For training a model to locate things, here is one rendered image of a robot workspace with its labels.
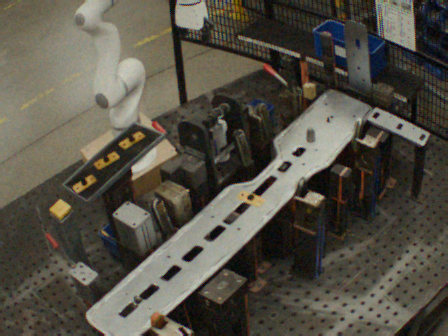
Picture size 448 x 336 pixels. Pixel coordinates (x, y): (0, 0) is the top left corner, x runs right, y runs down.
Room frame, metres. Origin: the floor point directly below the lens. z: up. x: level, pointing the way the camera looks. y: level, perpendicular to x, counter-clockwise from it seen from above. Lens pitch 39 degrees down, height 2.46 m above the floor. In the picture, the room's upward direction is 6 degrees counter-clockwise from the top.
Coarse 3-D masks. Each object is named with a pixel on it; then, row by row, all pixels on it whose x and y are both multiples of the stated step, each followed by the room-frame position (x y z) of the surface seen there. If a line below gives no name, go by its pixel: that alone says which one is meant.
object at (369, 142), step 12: (360, 144) 1.79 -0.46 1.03; (372, 144) 1.76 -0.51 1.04; (360, 156) 1.79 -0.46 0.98; (372, 156) 1.75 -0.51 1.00; (360, 168) 1.78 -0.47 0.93; (372, 168) 1.75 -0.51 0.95; (360, 180) 1.79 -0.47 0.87; (372, 180) 1.77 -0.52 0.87; (360, 192) 1.78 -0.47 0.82; (372, 192) 1.78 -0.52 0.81; (360, 204) 1.78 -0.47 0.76; (372, 204) 1.76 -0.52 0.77; (360, 216) 1.77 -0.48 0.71; (372, 216) 1.75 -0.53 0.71
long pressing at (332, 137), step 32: (320, 96) 2.13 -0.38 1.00; (288, 128) 1.95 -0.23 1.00; (320, 128) 1.94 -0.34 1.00; (352, 128) 1.92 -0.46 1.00; (288, 160) 1.78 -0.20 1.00; (320, 160) 1.77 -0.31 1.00; (224, 192) 1.66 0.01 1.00; (288, 192) 1.64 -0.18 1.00; (192, 224) 1.54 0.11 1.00; (224, 224) 1.53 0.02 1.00; (256, 224) 1.52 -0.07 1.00; (160, 256) 1.42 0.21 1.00; (224, 256) 1.40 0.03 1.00; (128, 288) 1.28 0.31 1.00; (160, 288) 1.28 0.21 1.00; (192, 288) 1.28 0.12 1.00; (96, 320) 1.14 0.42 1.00; (128, 320) 1.15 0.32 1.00
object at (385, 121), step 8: (384, 112) 2.01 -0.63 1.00; (376, 120) 1.96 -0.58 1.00; (384, 120) 1.96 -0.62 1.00; (392, 120) 1.95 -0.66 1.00; (400, 120) 1.95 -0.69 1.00; (384, 128) 1.91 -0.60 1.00; (392, 128) 1.90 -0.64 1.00; (408, 128) 1.90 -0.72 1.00; (416, 128) 1.89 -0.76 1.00; (400, 136) 1.86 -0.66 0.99; (408, 136) 1.85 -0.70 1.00; (416, 136) 1.84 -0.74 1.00; (416, 144) 1.80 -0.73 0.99
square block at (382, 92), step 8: (376, 88) 2.09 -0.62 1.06; (384, 88) 2.09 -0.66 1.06; (392, 88) 2.09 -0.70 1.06; (376, 96) 2.08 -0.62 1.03; (384, 96) 2.05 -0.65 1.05; (392, 96) 2.08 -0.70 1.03; (376, 104) 2.08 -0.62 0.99; (384, 104) 2.05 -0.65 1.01; (392, 104) 2.08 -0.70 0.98; (376, 112) 2.08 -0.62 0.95; (392, 112) 2.08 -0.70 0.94; (392, 144) 2.09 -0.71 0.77
